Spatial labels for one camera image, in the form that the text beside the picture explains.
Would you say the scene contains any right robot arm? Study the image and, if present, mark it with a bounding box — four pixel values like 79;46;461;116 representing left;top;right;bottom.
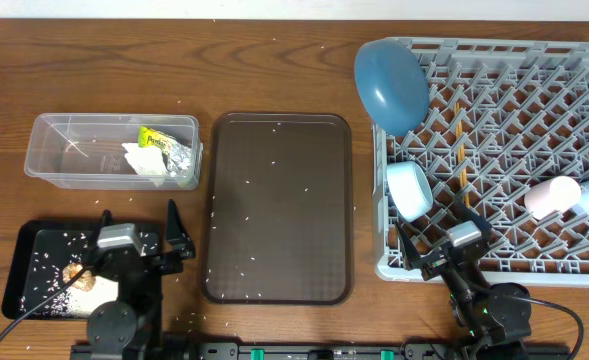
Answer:
395;200;585;359

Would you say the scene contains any gold foil wrapper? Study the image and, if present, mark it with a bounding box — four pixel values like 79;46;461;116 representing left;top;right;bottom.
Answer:
63;263;96;292

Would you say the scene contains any wooden chopstick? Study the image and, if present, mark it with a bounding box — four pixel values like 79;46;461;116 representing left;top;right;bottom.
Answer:
453;102;465;176
457;145;470;208

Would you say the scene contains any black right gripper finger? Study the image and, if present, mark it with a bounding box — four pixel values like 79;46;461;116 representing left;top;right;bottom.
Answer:
395;222;421;270
453;199;492;240

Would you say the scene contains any grey dishwasher rack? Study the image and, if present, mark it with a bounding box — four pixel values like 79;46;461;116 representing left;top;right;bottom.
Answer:
372;37;589;288

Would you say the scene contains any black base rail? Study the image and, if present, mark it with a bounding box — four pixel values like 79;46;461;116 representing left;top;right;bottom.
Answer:
71;332;570;360

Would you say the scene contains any yellow snack wrapper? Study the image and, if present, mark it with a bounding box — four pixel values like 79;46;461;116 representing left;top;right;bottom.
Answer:
138;126;192;175

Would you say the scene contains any brown serving tray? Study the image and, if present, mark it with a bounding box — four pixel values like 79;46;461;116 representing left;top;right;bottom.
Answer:
200;113;353;306

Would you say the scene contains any black bin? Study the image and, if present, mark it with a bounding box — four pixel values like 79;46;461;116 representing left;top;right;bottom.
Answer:
0;218;163;321

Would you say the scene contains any white rice pile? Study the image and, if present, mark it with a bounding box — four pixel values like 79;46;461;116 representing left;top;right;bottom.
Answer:
45;277;118;318

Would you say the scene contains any white crumpled napkin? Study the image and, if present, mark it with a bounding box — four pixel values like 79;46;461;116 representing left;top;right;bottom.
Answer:
122;143;168;187

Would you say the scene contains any pink plastic cup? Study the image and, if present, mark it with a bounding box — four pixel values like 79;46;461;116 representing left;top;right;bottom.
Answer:
524;176;582;220

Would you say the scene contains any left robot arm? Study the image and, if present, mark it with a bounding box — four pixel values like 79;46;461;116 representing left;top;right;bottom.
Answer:
0;200;198;359

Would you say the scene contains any light blue rice bowl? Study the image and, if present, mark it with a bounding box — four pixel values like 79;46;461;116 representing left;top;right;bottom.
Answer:
386;161;433;222

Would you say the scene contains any blue plate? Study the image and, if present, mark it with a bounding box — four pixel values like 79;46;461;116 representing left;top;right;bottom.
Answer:
354;38;430;137

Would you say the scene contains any clear plastic bin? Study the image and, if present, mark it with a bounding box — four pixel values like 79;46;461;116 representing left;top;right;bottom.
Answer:
24;113;203;191

